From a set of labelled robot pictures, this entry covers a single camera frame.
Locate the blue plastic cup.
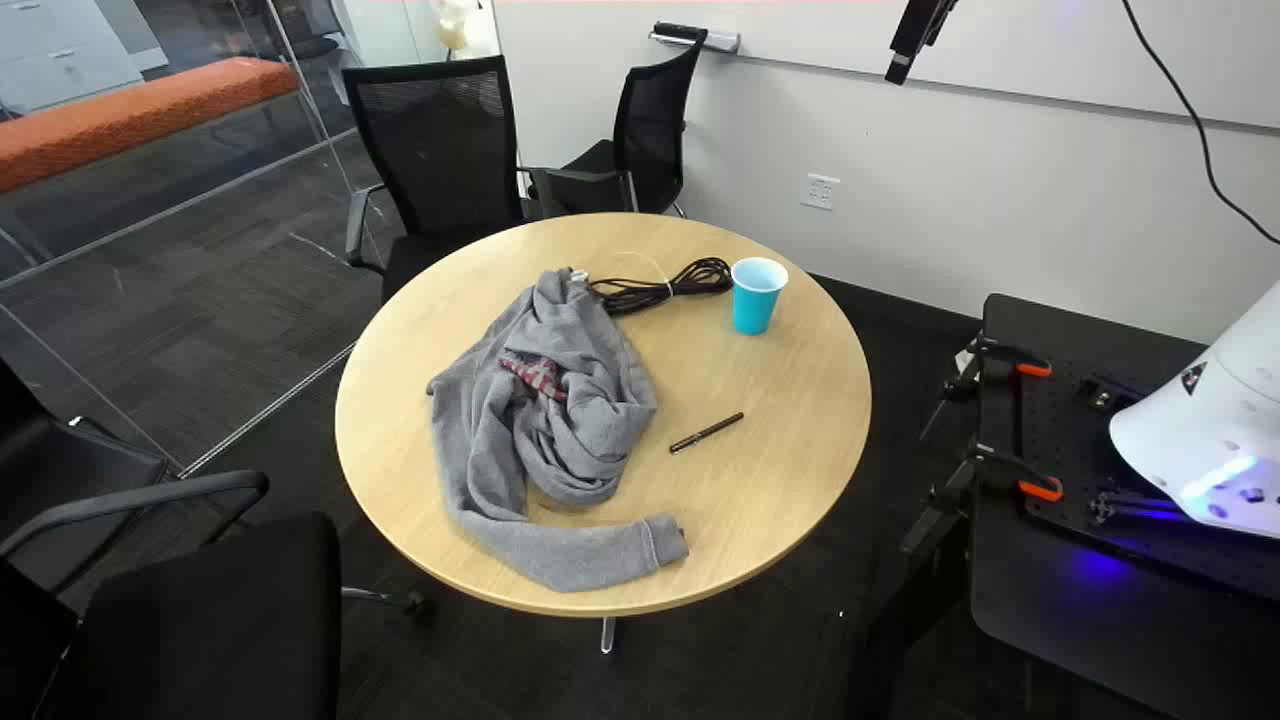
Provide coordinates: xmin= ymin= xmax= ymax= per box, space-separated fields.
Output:
xmin=733 ymin=255 xmax=790 ymax=337

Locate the black chair near camera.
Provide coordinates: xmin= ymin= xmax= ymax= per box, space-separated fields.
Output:
xmin=0 ymin=473 xmax=341 ymax=720

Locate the grey hoodie sweatshirt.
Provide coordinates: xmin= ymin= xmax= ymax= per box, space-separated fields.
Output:
xmin=428 ymin=266 xmax=687 ymax=590

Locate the black plastic side chair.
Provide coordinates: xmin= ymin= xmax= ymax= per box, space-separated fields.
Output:
xmin=528 ymin=35 xmax=704 ymax=214

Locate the black mesh office chair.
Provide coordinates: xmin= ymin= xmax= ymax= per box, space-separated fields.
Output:
xmin=343 ymin=54 xmax=526 ymax=294

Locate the round wooden table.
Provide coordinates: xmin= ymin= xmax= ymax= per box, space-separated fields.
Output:
xmin=337 ymin=213 xmax=873 ymax=622

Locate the orange handled clamp upper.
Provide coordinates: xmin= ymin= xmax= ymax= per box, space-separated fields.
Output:
xmin=942 ymin=343 xmax=1054 ymax=398

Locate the orange handled clamp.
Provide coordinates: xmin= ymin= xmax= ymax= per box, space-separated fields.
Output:
xmin=900 ymin=448 xmax=1065 ymax=561
xmin=942 ymin=343 xmax=1054 ymax=398

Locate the black coiled cable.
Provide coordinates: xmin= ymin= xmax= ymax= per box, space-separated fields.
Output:
xmin=584 ymin=251 xmax=738 ymax=320

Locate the black hanging wall cable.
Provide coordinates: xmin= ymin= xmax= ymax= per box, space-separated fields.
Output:
xmin=1115 ymin=0 xmax=1280 ymax=247

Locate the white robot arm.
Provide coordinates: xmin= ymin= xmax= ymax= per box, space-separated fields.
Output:
xmin=1107 ymin=283 xmax=1280 ymax=540

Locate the black pen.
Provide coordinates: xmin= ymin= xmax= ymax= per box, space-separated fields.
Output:
xmin=670 ymin=410 xmax=746 ymax=454

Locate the orange bench seat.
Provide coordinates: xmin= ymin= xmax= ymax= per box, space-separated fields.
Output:
xmin=0 ymin=54 xmax=300 ymax=190

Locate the orange handled clamp lower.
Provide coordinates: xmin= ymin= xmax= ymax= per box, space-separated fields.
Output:
xmin=900 ymin=448 xmax=1065 ymax=561

